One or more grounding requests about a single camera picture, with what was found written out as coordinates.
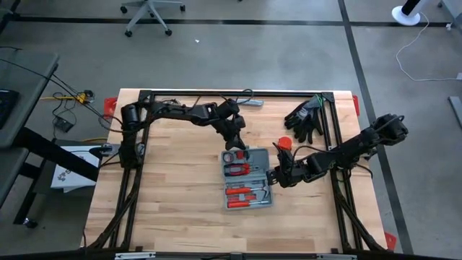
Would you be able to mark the white round fan base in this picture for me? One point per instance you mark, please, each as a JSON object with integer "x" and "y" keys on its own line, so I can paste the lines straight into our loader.
{"x": 404, "y": 16}

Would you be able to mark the black power adapter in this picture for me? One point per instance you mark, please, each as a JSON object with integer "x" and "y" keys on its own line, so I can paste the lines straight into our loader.
{"x": 63, "y": 124}

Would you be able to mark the black keyboard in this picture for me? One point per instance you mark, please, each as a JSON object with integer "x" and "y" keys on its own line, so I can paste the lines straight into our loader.
{"x": 7, "y": 106}

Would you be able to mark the grey plastic tool case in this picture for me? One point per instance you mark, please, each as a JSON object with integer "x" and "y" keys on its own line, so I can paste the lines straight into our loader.
{"x": 261, "y": 159}

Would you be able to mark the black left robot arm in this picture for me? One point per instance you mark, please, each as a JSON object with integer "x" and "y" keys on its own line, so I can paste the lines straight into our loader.
{"x": 173, "y": 112}

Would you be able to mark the grey desk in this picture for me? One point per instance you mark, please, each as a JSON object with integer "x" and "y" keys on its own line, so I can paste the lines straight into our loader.
{"x": 21, "y": 72}

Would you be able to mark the red tape measure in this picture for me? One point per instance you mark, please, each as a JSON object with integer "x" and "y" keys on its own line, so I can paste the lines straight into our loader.
{"x": 285, "y": 143}

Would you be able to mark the black work glove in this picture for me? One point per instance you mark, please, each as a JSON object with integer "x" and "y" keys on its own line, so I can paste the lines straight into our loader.
{"x": 310, "y": 130}
{"x": 297, "y": 115}

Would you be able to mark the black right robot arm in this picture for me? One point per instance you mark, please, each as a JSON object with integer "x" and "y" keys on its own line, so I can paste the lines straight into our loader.
{"x": 353, "y": 148}

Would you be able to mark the black aluminium table frame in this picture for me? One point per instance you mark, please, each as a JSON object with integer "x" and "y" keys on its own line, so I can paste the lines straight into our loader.
{"x": 332, "y": 108}

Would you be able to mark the silver metal bracket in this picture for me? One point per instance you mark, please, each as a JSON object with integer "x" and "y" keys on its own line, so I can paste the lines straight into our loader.
{"x": 337, "y": 257}
{"x": 135, "y": 255}

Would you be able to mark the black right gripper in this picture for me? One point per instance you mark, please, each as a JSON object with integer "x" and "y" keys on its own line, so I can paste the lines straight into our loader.
{"x": 290, "y": 171}

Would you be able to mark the red-orange bit holder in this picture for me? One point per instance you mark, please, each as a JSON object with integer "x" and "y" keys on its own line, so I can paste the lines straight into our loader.
{"x": 242, "y": 197}
{"x": 240, "y": 155}

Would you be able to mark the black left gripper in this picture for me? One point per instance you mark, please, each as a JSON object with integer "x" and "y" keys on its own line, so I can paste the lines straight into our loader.
{"x": 231, "y": 122}

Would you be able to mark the white cardboard box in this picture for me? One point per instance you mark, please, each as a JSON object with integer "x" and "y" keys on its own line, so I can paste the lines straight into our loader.
{"x": 68, "y": 177}

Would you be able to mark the red table clamp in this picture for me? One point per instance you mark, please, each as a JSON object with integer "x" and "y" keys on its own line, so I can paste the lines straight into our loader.
{"x": 356, "y": 104}
{"x": 390, "y": 241}
{"x": 110, "y": 104}

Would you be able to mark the office chair base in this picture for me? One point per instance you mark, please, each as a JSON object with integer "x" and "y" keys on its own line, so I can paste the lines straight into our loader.
{"x": 148, "y": 11}

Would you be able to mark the grey utility knife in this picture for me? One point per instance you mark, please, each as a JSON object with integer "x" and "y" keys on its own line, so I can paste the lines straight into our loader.
{"x": 254, "y": 102}

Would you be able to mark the round silver-faced tool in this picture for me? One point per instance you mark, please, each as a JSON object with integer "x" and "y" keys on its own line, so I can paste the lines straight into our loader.
{"x": 228, "y": 157}

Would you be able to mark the black caster wheel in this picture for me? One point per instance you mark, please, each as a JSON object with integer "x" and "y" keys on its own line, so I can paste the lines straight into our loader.
{"x": 30, "y": 222}

